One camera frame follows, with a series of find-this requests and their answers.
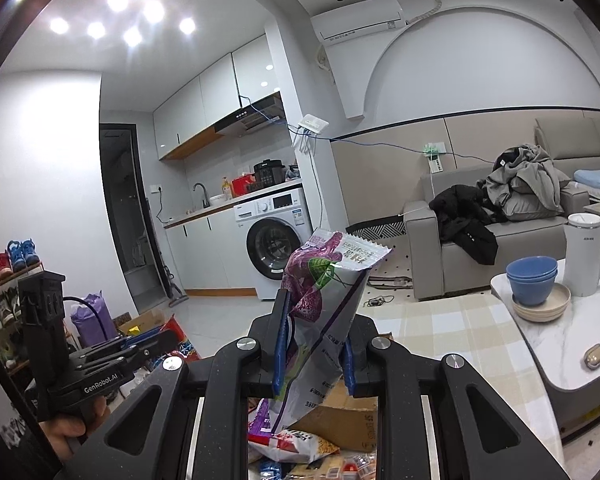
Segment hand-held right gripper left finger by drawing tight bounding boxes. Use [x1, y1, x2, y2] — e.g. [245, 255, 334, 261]
[60, 290, 292, 480]

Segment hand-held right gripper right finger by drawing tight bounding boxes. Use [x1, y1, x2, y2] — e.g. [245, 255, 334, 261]
[344, 314, 571, 480]

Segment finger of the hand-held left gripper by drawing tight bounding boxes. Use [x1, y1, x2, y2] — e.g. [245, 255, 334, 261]
[80, 336, 156, 358]
[130, 329, 180, 368]

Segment brown cardboard box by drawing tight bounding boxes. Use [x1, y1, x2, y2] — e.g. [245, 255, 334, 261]
[279, 377, 381, 463]

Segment purple white snack bag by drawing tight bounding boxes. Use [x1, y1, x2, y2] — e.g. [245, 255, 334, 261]
[272, 229, 394, 433]

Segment person's left hand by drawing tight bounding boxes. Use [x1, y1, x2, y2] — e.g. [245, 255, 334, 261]
[39, 396, 112, 461]

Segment red printed carton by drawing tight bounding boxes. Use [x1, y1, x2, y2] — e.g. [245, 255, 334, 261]
[156, 315, 202, 363]

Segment wooden shoe rack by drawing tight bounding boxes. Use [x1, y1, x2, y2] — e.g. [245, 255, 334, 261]
[0, 260, 46, 441]

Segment purple plastic bag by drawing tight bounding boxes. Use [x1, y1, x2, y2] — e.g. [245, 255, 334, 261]
[70, 290, 119, 349]

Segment pink purple snack packet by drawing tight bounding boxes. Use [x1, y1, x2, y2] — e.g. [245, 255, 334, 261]
[248, 399, 272, 436]

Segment blue shoes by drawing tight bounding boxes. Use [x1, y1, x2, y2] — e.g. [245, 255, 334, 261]
[7, 239, 42, 272]

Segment red white snack bag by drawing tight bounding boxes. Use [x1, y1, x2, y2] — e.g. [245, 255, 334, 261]
[248, 429, 342, 467]

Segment floor power strip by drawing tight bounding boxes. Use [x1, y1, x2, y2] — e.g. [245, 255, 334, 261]
[367, 275, 414, 289]

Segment white base cabinet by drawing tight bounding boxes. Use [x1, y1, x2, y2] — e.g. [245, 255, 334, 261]
[164, 207, 257, 297]

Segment checked tablecloth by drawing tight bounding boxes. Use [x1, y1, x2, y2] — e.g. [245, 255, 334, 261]
[357, 289, 567, 480]

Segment white washing machine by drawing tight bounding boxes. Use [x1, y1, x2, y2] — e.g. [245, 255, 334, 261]
[233, 187, 315, 302]

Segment black white patterned cushion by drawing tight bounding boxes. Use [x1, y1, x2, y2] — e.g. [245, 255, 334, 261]
[349, 219, 409, 242]

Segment red container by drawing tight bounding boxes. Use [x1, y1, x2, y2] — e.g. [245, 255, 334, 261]
[231, 174, 256, 199]

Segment black jacket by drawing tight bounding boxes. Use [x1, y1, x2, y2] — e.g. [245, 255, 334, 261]
[428, 184, 507, 266]

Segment black pressure cooker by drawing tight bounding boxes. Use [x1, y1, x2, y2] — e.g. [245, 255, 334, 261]
[253, 159, 286, 189]

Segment beige sofa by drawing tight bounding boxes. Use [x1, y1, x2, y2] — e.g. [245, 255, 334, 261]
[404, 109, 600, 303]

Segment beige bowl stack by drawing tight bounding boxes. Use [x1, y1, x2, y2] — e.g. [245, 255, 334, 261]
[510, 282, 572, 323]

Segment blue bowl stack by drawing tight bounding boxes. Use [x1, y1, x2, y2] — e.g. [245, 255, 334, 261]
[505, 255, 559, 307]

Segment white marble coffee table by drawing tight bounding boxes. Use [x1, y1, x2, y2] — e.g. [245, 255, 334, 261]
[489, 257, 600, 413]

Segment black range hood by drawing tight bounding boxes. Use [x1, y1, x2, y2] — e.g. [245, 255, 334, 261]
[215, 92, 286, 137]

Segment grey clothing pile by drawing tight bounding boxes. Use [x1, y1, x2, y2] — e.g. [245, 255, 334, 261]
[484, 143, 572, 222]

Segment white electric kettle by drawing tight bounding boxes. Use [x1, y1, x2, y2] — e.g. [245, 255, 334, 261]
[563, 212, 600, 297]

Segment light blue pillow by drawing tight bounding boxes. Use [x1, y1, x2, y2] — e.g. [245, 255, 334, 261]
[572, 168, 600, 194]

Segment ceiling spotlight cluster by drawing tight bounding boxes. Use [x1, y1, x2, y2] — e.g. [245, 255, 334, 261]
[47, 0, 198, 48]

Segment white air conditioner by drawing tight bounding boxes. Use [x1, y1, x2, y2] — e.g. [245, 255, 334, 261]
[309, 0, 407, 44]

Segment black door frame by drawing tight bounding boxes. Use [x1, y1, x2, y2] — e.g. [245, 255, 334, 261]
[99, 124, 162, 313]

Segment white green wall socket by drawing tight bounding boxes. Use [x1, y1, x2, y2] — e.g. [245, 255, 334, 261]
[422, 142, 449, 174]

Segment white wall router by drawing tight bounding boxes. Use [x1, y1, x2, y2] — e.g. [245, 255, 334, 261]
[293, 114, 329, 155]

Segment white wall cabinets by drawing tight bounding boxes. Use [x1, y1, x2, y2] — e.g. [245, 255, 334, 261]
[152, 49, 282, 162]

